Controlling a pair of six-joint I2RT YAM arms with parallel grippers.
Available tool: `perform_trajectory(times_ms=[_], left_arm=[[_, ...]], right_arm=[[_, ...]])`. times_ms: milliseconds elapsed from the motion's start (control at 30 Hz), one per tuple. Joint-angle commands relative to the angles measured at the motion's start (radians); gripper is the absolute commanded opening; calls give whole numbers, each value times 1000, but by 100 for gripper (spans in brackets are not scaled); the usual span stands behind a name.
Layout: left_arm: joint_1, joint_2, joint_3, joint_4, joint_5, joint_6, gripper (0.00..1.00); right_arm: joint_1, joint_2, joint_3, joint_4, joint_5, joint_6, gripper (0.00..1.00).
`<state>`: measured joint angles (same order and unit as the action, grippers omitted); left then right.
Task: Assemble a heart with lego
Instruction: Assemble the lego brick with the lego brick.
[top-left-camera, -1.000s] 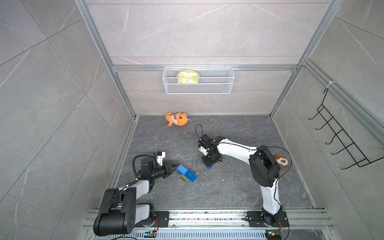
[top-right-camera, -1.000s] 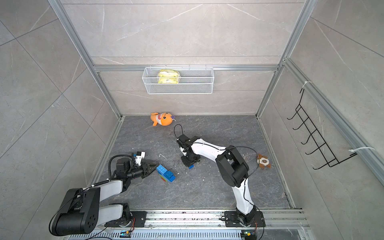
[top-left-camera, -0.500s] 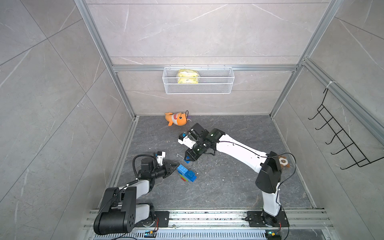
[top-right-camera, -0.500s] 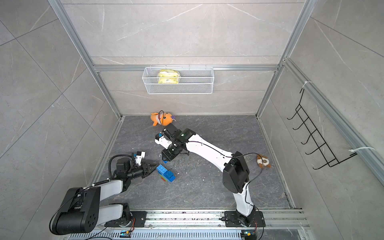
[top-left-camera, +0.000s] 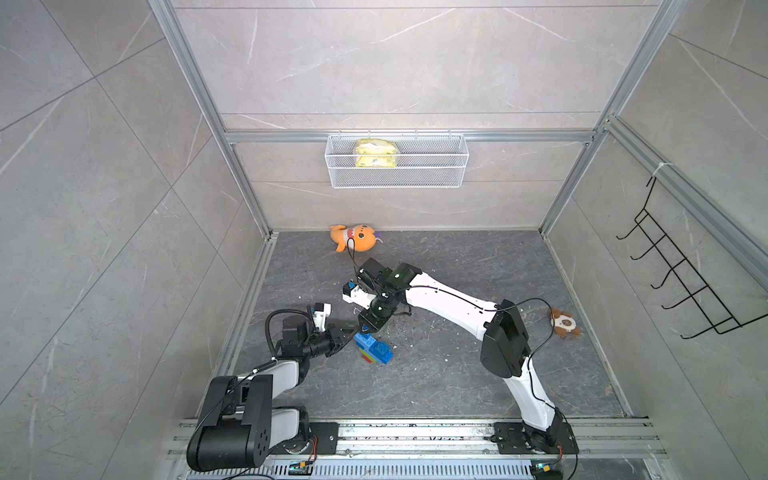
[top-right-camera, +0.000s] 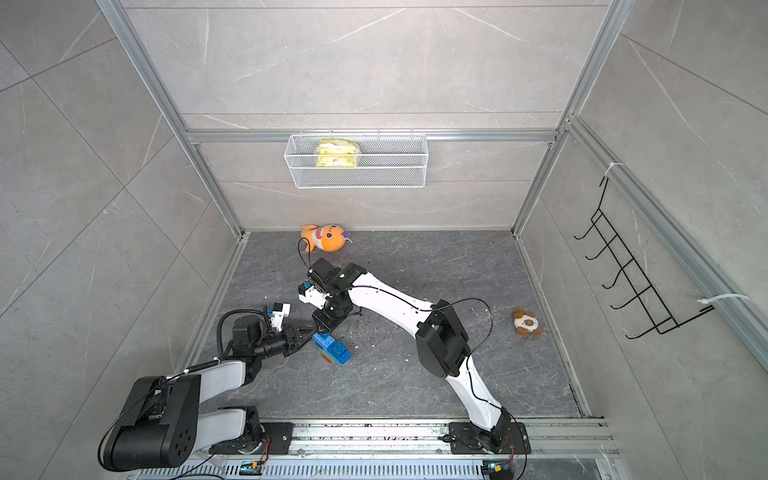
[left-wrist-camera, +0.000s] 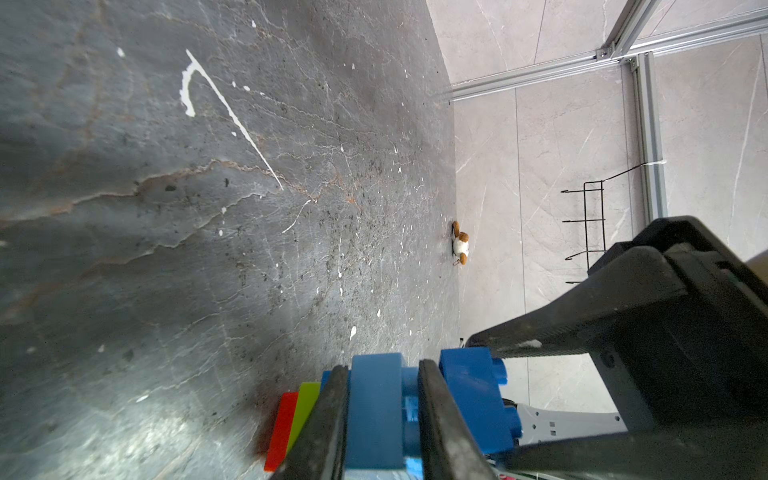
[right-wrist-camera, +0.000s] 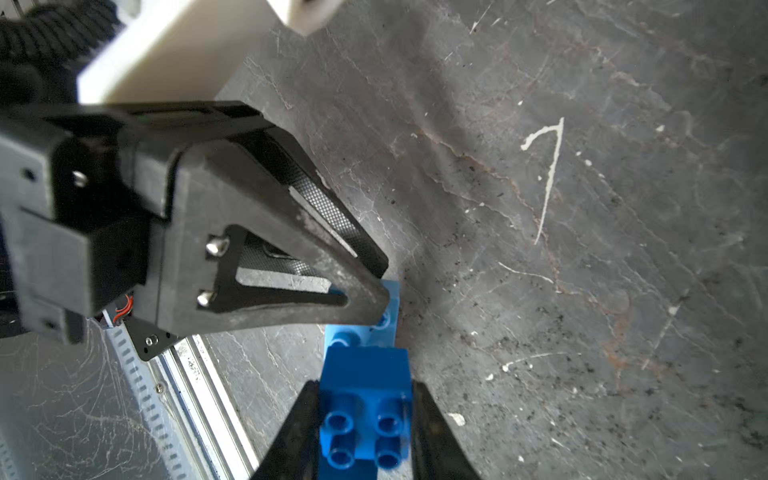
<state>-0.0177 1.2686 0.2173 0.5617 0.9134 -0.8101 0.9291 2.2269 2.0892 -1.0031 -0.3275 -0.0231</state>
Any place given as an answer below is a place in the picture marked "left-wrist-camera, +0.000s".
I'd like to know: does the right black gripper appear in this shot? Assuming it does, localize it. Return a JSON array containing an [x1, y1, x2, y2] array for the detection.
[[465, 217, 767, 479]]

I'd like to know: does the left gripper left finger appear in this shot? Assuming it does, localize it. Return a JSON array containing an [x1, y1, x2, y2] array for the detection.
[[271, 365, 349, 479]]

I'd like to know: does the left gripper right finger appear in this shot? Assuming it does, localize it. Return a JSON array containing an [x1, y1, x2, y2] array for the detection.
[[418, 359, 496, 480]]

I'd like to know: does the red lego brick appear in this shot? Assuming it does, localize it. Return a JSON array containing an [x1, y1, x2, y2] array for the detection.
[[264, 392, 299, 473]]

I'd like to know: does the green lego brick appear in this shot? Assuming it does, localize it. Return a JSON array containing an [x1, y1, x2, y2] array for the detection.
[[286, 382, 321, 452]]

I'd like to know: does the light blue lego brick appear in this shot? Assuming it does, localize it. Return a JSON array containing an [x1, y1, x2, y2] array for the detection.
[[344, 353, 423, 479]]

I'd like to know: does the blue small lego brick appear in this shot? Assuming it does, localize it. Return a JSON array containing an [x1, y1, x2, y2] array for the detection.
[[439, 347, 522, 455]]

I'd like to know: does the blue lego brick front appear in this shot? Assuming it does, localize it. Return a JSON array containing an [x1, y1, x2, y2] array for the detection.
[[320, 370, 331, 390]]

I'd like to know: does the brown white plush toy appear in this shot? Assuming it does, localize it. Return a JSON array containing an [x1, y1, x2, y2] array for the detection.
[[452, 221, 469, 265]]

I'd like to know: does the black wire hook rack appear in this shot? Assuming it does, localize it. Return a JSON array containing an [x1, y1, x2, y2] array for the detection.
[[560, 160, 667, 272]]

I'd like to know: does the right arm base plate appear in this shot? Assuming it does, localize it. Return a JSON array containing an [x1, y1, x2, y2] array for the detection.
[[517, 404, 627, 445]]

